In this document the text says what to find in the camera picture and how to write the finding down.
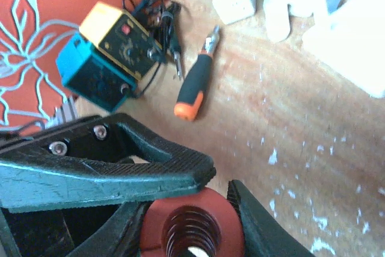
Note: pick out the yellow soldering station box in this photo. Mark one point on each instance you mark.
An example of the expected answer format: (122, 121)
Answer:
(122, 39)

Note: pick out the teal power supply box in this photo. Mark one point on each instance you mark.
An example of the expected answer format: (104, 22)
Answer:
(87, 73)

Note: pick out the large red spring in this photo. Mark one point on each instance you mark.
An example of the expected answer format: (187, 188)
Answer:
(205, 220)

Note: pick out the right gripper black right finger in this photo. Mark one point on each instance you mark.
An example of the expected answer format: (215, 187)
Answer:
(263, 235)

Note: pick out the white peg fixture board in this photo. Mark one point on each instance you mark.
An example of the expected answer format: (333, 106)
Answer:
(353, 45)

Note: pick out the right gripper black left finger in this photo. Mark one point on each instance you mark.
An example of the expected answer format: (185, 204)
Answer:
(95, 161)

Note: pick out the black orange screwdriver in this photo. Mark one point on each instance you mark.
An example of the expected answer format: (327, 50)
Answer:
(193, 89)

